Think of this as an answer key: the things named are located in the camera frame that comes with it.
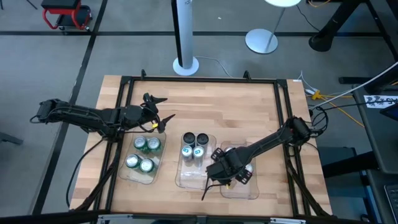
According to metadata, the blue metal frame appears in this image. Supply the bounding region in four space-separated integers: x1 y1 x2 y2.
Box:
360 174 383 224

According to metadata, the grey chair leg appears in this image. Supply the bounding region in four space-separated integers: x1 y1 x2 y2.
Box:
0 132 24 146

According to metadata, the red rolling stool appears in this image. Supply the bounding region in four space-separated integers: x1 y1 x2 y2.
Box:
40 0 93 31

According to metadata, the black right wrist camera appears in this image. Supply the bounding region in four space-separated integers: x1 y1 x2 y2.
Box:
205 161 237 186

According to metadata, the black floor cable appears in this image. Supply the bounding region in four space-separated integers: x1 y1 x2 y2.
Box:
295 4 321 32

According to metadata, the dark tablet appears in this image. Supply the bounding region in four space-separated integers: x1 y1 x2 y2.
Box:
379 104 398 122

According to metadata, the white printed paper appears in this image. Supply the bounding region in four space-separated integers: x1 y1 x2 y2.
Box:
363 95 398 110

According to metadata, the clear plastic bin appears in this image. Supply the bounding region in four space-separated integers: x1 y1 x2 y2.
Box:
174 133 218 191
219 140 260 200
118 130 167 185

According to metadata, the yellow floor cable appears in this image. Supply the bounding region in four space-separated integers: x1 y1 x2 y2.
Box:
310 90 365 128

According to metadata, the thin white floor cable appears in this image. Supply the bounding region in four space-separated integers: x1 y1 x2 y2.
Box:
195 55 233 78

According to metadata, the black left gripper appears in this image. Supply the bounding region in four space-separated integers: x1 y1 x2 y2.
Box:
121 92 176 134

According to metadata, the white Celsius peach can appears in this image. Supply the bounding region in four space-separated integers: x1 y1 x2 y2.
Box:
182 131 197 149
196 133 210 149

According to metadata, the silver metal bracket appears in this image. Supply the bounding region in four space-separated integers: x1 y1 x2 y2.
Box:
98 213 133 224
269 217 307 224

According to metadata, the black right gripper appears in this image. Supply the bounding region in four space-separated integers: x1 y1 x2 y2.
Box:
210 147 254 185

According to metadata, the black stand leg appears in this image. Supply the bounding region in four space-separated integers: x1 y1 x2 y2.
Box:
308 0 366 53

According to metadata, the thick white cable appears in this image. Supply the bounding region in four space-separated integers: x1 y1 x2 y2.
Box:
309 61 398 110

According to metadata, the blue silver Red Bull can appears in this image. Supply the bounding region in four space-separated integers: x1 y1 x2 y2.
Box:
192 146 205 164
181 145 194 162

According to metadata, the green soda can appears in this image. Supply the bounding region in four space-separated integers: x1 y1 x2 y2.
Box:
147 137 162 155
139 158 155 174
133 136 149 153
124 154 141 170

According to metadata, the dark side desk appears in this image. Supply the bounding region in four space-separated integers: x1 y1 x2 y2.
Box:
353 83 398 175

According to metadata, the white floor lamp silver base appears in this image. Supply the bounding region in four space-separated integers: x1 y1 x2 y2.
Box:
244 0 302 55

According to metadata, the black keyboard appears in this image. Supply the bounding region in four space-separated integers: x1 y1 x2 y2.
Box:
384 183 398 224

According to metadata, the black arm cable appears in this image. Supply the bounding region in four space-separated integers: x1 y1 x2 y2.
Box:
65 138 105 208

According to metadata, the black metal table frame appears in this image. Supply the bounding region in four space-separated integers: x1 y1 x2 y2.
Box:
70 70 332 218

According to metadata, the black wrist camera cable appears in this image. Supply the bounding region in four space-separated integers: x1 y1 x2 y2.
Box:
201 182 229 202

